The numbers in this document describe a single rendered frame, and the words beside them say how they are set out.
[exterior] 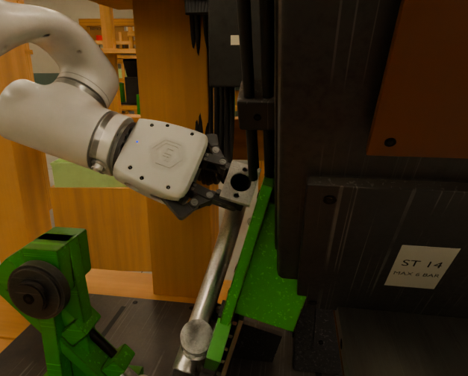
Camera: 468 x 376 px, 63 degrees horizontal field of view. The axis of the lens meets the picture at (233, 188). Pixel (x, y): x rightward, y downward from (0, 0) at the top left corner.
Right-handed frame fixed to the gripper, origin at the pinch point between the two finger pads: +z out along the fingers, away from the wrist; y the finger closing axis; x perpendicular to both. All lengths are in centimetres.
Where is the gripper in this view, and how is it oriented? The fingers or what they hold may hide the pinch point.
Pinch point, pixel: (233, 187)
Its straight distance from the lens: 51.0
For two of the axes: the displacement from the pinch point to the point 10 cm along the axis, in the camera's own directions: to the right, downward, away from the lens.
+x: -1.4, 3.9, 9.1
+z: 9.4, 3.4, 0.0
